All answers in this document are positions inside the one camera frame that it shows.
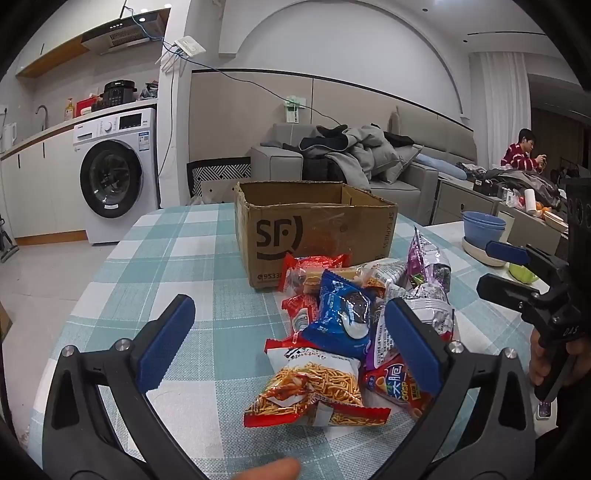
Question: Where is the black pressure cooker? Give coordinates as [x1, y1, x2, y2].
[102, 80, 138, 108]

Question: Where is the small red snack packet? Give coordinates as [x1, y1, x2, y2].
[281, 294, 321, 334]

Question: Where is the red sausage snack packet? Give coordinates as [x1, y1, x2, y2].
[283, 253, 348, 296]

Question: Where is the silver and purple snack packet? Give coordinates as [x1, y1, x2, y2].
[367, 282, 457, 370]

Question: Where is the black wall cable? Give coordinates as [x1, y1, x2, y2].
[157, 39, 349, 178]

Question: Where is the red crisp packet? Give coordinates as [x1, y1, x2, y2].
[360, 353, 435, 420]

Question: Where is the brown cardboard box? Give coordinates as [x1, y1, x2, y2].
[233, 181, 399, 291]

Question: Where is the white curtain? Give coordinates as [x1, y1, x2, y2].
[470, 50, 533, 168]

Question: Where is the pile of jackets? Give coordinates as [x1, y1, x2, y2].
[283, 124, 423, 190]

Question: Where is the white wifi router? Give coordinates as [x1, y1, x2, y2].
[156, 36, 206, 75]

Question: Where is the red box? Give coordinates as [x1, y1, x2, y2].
[75, 97, 103, 118]

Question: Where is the patterned black white chair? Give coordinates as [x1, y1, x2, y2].
[187, 158, 252, 204]

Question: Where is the white washing machine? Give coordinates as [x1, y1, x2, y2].
[73, 107, 160, 245]

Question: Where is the person's left hand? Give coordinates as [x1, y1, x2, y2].
[230, 457, 302, 480]

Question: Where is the blue cookie packet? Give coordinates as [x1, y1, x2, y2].
[300, 270, 378, 361]

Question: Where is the teal checked tablecloth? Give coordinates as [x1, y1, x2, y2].
[28, 202, 532, 480]

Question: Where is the clear bread packet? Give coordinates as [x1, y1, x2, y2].
[342, 258, 409, 298]

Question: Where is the grey sofa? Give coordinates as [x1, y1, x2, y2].
[250, 105, 478, 222]

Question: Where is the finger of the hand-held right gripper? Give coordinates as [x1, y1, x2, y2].
[485, 240, 566, 280]
[476, 274, 552, 324]

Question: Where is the wooden wall cabinet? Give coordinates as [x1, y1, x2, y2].
[15, 33, 90, 79]

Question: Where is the fried noodle snack packet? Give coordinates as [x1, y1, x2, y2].
[243, 339, 392, 429]

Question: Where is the person's right hand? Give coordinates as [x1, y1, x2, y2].
[529, 329, 591, 389]

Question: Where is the stack of blue bowls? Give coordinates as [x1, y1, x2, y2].
[462, 211, 507, 250]

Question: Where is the blue network cable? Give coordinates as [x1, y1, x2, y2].
[129, 9, 178, 54]

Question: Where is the range hood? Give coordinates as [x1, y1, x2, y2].
[81, 18, 153, 52]

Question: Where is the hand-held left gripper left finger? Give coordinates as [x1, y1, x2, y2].
[41, 294, 199, 480]

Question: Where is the light blue pillow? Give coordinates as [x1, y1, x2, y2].
[414, 153, 468, 181]

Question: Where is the white wall socket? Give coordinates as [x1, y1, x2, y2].
[283, 96, 306, 124]

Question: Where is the white kitchen counter cabinet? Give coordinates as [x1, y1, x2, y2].
[0, 99, 158, 241]

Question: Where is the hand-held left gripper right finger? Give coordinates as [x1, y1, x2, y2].
[384, 298, 539, 480]

